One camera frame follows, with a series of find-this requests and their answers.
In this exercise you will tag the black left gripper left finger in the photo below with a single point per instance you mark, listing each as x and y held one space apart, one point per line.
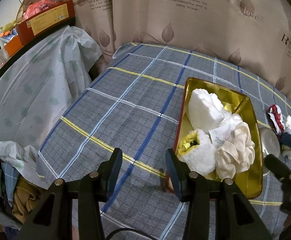
52 216

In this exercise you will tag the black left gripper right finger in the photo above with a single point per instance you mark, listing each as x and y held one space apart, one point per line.
235 217

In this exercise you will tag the cream silk cloth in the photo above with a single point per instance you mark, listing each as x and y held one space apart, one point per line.
236 156

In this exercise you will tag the round silver metal tin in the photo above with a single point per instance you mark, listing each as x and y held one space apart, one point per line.
269 145

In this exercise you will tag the white garment with red trim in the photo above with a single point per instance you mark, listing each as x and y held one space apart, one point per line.
278 122

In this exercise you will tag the red and gold tin box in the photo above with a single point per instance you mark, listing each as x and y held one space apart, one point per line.
250 182

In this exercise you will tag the mustard yellow garment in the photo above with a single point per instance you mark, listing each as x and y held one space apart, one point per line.
25 198

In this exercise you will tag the white floral printed cloth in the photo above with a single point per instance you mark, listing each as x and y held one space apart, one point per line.
225 130

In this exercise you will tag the white and yellow fluffy sock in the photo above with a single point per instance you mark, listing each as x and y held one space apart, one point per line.
197 151

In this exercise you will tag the white folded towel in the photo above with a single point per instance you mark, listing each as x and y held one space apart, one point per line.
205 110

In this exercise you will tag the beige leaf print curtain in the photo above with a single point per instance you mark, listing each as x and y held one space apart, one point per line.
252 34

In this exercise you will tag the grey plaid bed sheet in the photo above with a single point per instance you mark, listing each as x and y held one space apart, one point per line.
135 105

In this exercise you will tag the orange box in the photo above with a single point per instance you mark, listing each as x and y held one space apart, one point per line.
14 45

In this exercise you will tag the red cardboard box yellow label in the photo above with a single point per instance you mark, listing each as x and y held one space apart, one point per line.
37 24

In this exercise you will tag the red plastic bag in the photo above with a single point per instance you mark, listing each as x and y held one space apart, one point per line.
37 7

